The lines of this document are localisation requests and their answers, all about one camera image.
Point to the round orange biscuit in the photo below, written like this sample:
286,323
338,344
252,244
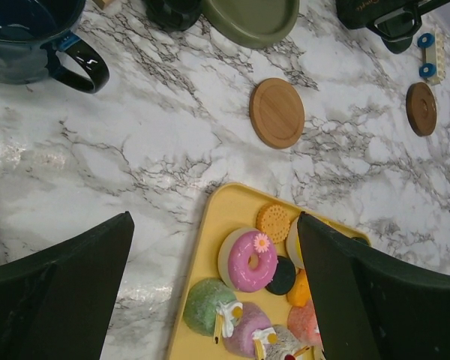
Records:
272,219

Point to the green snowball cake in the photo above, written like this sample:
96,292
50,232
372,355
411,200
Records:
203,300

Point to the dark blue mug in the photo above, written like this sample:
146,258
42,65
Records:
38,40

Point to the light wooden coaster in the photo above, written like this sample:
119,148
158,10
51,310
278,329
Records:
277,113

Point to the toy car blue wheels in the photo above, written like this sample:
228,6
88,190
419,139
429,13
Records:
433,68

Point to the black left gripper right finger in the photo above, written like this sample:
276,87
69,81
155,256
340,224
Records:
370,305

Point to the yellow frosted donut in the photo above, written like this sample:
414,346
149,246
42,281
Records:
293,248

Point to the orange fish cookie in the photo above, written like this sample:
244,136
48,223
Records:
300,293

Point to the black sandwich cookie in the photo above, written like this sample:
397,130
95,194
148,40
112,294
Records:
284,277

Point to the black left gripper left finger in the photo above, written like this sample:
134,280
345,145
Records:
58,302

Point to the pink snowball cake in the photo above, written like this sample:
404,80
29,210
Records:
302,322

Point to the pink frosted donut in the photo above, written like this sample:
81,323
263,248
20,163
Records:
247,260

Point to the black ridged knob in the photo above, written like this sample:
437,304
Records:
174,15

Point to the grey snowball cake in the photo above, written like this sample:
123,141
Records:
287,345

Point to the purple snowball cake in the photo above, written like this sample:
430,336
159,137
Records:
241,343

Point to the small wooden block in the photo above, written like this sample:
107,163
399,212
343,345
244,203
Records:
103,3

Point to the green tiered cake stand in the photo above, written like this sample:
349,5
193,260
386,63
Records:
254,24

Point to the black cream mug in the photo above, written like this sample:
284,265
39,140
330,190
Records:
394,21

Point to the dark wooden coaster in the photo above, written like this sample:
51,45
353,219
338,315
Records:
421,109

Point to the yellow serving tray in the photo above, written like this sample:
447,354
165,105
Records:
232,207

